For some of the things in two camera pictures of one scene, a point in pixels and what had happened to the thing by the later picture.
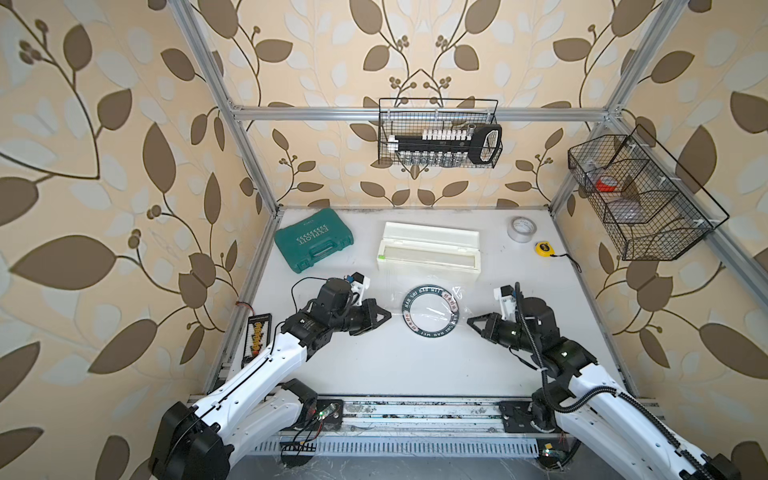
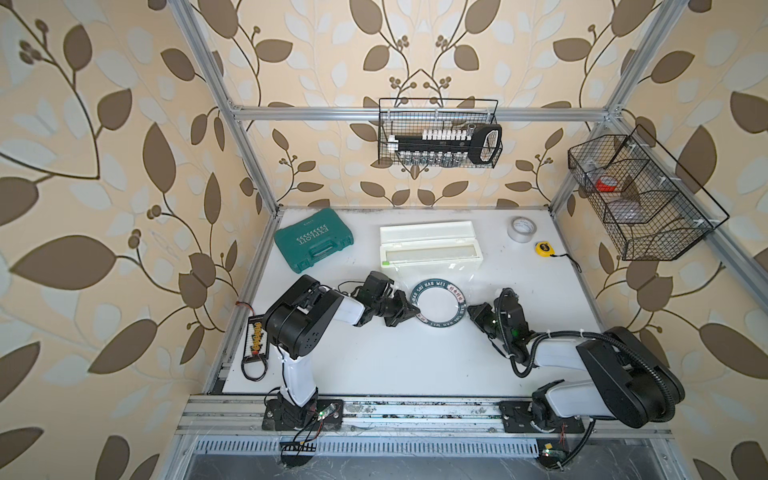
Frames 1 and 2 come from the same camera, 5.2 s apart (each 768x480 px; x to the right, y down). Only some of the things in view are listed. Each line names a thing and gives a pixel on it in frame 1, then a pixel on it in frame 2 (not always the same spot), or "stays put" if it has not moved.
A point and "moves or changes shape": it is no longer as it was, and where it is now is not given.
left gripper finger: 377,317 → 405,313
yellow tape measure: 544,249 stays put
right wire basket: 650,211 stays put
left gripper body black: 351,317 → 386,307
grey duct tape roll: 522,229 stays put
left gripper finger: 377,314 → 400,296
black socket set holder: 450,147 stays put
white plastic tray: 429,251 moves or changes shape
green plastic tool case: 308,240 stays put
